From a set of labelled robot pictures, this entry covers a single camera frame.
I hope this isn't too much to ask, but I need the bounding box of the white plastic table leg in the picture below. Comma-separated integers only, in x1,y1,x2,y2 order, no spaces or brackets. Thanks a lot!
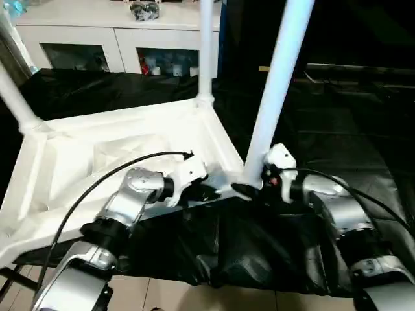
0,60,55,136
242,0,318,191
195,0,216,110

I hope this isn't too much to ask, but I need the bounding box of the white plastic table top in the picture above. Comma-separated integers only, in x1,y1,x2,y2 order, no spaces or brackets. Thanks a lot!
0,96,257,270

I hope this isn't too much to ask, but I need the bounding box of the dark glittery ornament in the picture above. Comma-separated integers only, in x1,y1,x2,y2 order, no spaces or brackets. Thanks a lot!
128,1,162,23

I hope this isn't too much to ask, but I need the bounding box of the white sideboard cabinet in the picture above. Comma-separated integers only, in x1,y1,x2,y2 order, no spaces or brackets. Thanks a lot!
14,0,222,78

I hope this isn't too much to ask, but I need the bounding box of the black folding stand frame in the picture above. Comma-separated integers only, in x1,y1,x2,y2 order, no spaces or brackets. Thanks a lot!
0,261,39,293

